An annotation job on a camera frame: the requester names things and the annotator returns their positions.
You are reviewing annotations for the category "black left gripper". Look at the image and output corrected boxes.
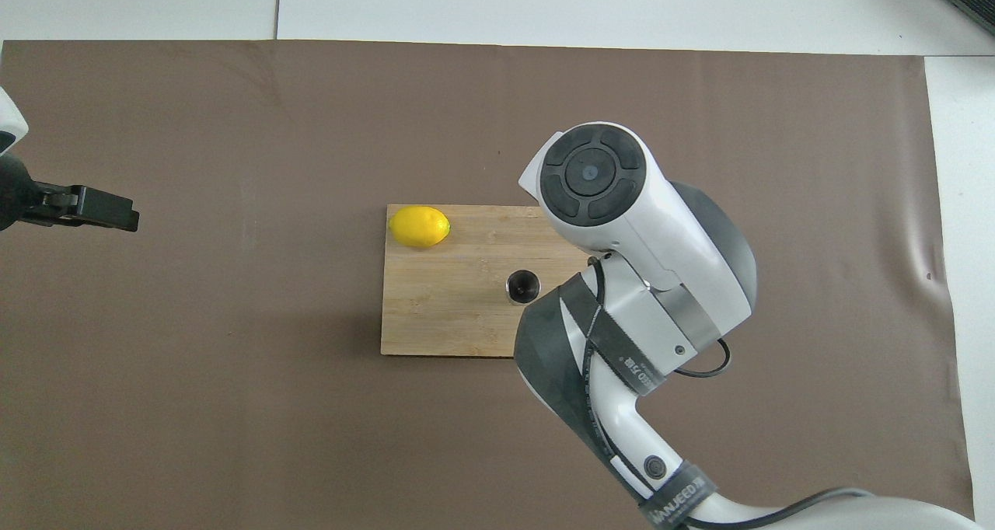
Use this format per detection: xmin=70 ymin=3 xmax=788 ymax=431
xmin=0 ymin=155 xmax=139 ymax=232

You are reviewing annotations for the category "steel double jigger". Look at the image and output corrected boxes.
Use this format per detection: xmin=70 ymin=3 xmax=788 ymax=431
xmin=505 ymin=268 xmax=542 ymax=305

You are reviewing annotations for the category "brown paper table mat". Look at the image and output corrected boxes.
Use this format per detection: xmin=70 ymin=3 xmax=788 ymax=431
xmin=0 ymin=39 xmax=976 ymax=530

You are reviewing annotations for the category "yellow lemon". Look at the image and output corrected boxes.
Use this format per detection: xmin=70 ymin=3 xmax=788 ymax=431
xmin=389 ymin=205 xmax=452 ymax=249

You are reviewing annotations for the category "wooden cutting board metal handle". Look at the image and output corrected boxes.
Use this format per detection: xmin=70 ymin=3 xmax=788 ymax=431
xmin=381 ymin=205 xmax=593 ymax=357

